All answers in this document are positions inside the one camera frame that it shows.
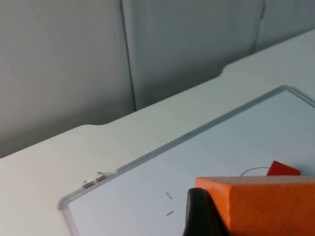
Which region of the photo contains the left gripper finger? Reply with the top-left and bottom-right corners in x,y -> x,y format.
181,187 -> 230,236

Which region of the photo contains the orange cube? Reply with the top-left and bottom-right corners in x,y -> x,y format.
195,176 -> 315,236

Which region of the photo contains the red cube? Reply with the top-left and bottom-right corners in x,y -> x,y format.
266,160 -> 302,177

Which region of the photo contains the grey-framed whiteboard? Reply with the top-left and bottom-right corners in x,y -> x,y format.
58,85 -> 315,236

